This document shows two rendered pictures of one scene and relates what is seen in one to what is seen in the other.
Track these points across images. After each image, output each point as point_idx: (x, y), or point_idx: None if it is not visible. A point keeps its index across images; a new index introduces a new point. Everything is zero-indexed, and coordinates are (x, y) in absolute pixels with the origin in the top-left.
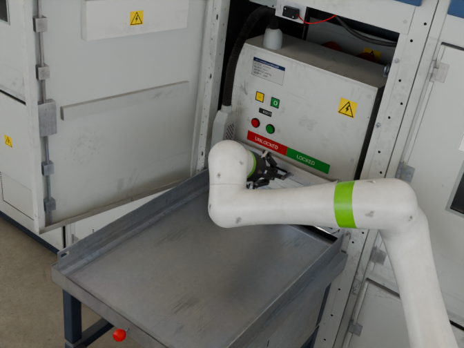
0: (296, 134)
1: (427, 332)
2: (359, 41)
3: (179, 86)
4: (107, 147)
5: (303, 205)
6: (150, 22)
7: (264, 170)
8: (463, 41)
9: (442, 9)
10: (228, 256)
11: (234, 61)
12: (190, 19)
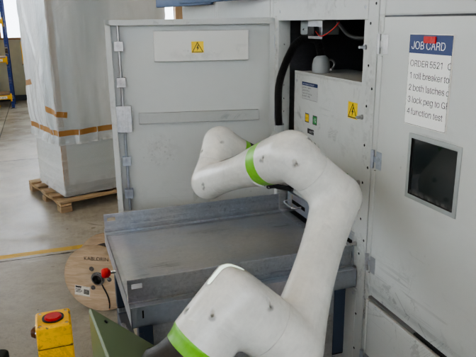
0: (327, 147)
1: (290, 280)
2: None
3: (248, 112)
4: (181, 156)
5: (232, 163)
6: (211, 52)
7: None
8: (399, 8)
9: None
10: (238, 248)
11: (278, 83)
12: (256, 54)
